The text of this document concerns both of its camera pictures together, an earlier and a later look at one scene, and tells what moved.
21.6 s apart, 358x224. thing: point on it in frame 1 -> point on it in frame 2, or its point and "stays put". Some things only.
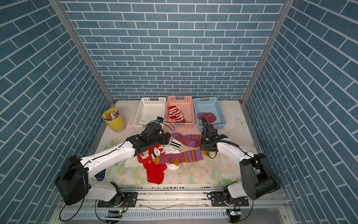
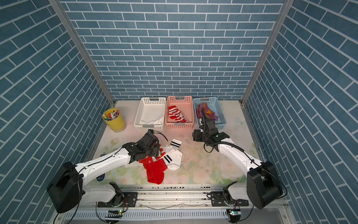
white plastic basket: x=149 y=110 stays put
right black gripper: x=202 y=144 -> x=196 y=136
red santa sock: x=154 y=171 stays put
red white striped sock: x=175 y=113 stays put
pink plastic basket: x=185 y=107 stays put
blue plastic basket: x=209 y=105 stays put
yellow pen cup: x=113 y=119 stays put
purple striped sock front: x=177 y=158 -> x=208 y=112
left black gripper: x=165 y=138 -> x=156 y=150
